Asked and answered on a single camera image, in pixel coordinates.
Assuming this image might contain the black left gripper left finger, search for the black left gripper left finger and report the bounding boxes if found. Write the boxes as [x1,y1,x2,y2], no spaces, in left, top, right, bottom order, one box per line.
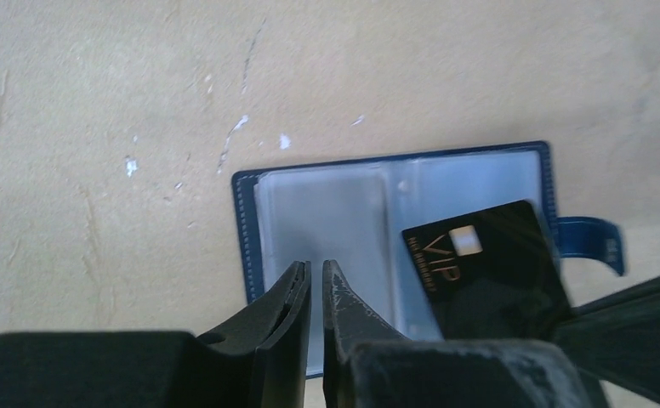
[197,262,311,407]

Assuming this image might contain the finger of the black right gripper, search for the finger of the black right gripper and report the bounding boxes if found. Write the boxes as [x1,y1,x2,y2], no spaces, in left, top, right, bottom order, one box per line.
[553,276,660,404]

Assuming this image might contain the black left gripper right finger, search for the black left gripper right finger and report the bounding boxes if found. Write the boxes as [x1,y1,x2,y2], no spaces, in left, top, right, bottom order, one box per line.
[322,260,413,407]

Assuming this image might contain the navy blue card holder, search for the navy blue card holder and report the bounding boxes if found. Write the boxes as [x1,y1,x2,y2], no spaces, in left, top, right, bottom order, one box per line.
[231,141,626,378]

